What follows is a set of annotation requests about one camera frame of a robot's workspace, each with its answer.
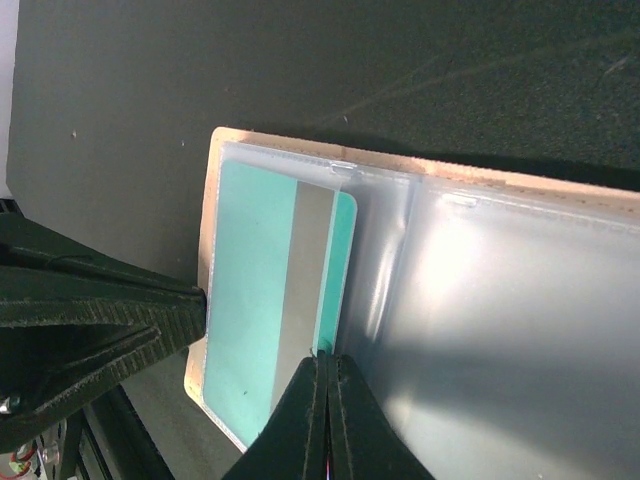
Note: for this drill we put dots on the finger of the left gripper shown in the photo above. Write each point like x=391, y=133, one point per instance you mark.
x=58, y=356
x=49, y=279

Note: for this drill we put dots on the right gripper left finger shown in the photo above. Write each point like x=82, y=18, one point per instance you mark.
x=293, y=443

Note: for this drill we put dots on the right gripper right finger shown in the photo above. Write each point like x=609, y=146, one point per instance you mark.
x=362, y=443

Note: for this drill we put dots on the beige card holder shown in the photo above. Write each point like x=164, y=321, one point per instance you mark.
x=494, y=315

